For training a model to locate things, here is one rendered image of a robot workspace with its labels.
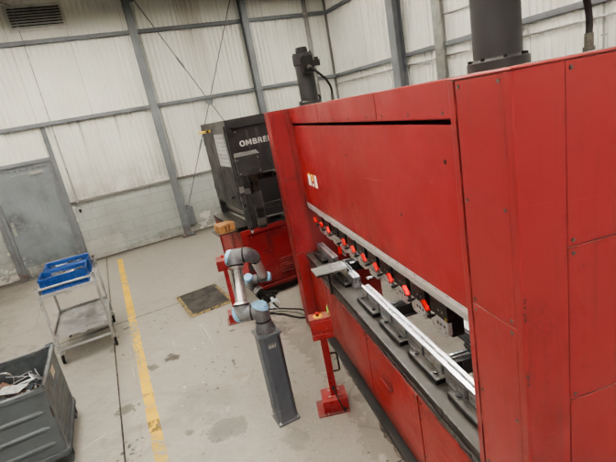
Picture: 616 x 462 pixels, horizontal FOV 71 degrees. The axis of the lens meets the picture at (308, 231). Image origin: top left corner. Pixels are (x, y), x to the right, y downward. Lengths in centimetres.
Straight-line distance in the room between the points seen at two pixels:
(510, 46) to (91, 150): 899
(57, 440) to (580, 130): 385
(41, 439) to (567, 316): 364
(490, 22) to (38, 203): 922
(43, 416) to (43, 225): 648
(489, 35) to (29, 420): 374
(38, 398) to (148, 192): 670
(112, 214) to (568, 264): 937
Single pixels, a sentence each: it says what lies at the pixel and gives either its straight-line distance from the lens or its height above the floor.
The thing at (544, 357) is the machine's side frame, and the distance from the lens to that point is 133.
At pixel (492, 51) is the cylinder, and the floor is 235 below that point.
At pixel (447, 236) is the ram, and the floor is 169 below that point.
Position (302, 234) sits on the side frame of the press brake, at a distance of 433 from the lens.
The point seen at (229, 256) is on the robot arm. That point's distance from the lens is 322.
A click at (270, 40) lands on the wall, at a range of 1088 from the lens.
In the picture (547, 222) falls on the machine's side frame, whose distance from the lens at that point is 118.
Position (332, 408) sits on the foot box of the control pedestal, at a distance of 361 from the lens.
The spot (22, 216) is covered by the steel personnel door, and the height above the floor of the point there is 124.
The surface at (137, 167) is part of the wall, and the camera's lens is 994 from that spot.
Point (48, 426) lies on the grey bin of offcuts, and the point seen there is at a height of 38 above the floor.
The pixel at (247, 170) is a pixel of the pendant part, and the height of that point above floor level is 180.
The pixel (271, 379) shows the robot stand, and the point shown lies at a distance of 342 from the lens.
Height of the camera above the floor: 230
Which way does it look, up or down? 16 degrees down
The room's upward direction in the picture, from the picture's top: 11 degrees counter-clockwise
